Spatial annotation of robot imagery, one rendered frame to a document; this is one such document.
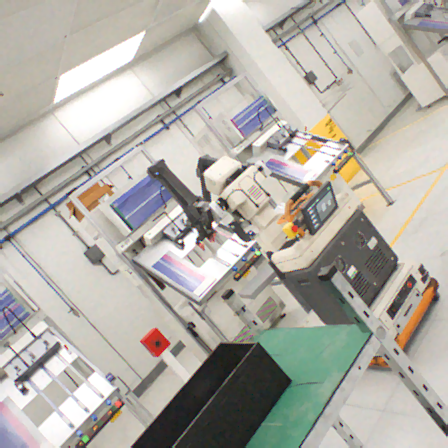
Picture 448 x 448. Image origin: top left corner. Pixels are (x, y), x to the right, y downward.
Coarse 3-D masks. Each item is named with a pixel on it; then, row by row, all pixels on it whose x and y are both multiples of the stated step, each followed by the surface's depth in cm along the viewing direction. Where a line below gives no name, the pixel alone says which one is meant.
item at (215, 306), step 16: (256, 272) 366; (224, 288) 349; (240, 288) 355; (272, 288) 369; (208, 304) 339; (224, 304) 345; (256, 304) 359; (272, 304) 366; (192, 320) 335; (224, 320) 342; (240, 320) 348; (272, 320) 362; (208, 336) 334; (240, 336) 345; (192, 352) 389
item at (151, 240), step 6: (174, 210) 361; (180, 210) 360; (174, 216) 355; (162, 222) 352; (168, 222) 351; (156, 228) 348; (162, 228) 347; (150, 234) 344; (156, 234) 344; (162, 234) 350; (150, 240) 341; (156, 240) 347
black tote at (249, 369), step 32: (224, 352) 102; (256, 352) 87; (192, 384) 96; (224, 384) 82; (256, 384) 85; (288, 384) 89; (160, 416) 92; (192, 416) 95; (224, 416) 81; (256, 416) 84
